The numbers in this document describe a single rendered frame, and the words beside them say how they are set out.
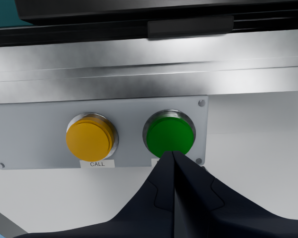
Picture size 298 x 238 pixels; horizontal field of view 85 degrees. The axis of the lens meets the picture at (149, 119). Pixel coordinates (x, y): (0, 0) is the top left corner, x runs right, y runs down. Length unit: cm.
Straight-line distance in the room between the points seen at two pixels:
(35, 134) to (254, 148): 30
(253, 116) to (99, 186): 28
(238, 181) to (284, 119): 12
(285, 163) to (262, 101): 12
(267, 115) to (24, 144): 31
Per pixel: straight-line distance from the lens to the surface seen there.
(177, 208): 27
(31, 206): 42
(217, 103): 26
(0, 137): 21
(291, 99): 31
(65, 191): 36
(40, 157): 19
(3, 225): 229
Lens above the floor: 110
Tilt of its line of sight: 72 degrees down
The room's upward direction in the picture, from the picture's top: 174 degrees counter-clockwise
